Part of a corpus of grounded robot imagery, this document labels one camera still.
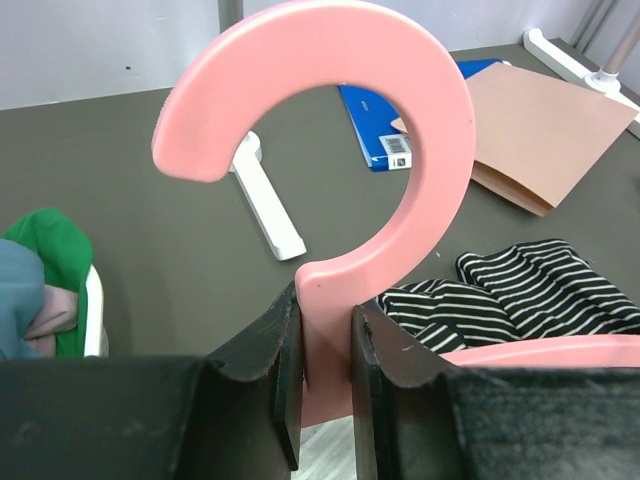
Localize pink cloth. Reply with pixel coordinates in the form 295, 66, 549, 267
23, 285, 78, 358

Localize blue-grey cloth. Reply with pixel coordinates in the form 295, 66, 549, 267
1, 239, 45, 360

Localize green cloth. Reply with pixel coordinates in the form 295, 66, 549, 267
1, 208, 93, 358

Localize thick pink plastic hanger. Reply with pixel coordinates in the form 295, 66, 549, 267
150, 0, 640, 429

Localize silver left rack pole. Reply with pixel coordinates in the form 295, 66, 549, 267
217, 0, 244, 33

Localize black right-side left gripper right finger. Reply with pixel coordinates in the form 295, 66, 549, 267
351, 306, 639, 479

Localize blue folder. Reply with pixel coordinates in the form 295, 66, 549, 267
337, 58, 506, 174

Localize white laundry basket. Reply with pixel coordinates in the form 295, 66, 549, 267
84, 265, 109, 357

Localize white rack base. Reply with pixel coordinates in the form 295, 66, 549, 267
230, 131, 307, 261
523, 28, 639, 138

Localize pink folder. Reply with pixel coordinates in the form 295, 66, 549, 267
392, 64, 640, 218

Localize white left rack base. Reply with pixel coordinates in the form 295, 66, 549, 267
230, 131, 307, 261

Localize black white striped tank top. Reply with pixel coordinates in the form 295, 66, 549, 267
376, 239, 639, 354

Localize white right rack base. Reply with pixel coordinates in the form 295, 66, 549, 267
523, 28, 639, 138

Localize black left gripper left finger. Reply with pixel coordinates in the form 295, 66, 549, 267
1, 286, 303, 479

